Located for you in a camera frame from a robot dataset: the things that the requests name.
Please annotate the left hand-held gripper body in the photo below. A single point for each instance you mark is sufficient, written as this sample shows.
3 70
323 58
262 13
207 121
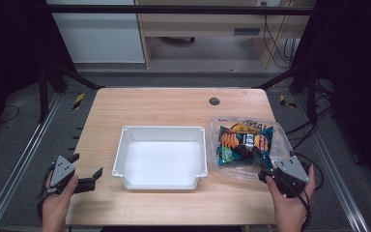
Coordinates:
62 171

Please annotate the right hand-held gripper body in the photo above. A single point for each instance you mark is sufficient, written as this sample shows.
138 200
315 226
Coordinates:
292 172

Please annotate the clear plastic bag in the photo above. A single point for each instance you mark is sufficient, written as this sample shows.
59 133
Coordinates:
278 145

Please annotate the blue snack packet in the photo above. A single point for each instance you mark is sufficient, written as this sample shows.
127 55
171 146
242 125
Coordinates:
238 145

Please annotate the person's left hand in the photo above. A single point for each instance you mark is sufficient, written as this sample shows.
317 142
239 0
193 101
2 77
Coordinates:
58 206

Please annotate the person's right hand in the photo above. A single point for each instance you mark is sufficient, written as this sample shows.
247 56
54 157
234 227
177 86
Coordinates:
291 209

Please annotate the yellow black tape strip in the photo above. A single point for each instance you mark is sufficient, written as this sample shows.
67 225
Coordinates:
79 101
285 101

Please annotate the black metal stand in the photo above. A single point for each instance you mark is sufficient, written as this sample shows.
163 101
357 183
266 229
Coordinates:
43 93
310 93

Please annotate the white plastic bin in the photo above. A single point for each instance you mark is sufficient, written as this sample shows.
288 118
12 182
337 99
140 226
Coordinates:
161 161

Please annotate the dark curtain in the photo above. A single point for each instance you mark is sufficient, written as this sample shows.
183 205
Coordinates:
9 48
357 80

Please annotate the white cabinet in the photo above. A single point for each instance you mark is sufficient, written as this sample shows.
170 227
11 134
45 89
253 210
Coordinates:
99 35

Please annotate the light wooden desk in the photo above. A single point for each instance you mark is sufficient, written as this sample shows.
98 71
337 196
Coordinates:
206 25

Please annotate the aluminium floor rail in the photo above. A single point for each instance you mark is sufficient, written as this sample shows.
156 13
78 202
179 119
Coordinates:
331 161
19 161

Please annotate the black horizontal frame bar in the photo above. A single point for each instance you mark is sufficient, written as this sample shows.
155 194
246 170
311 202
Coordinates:
174 9

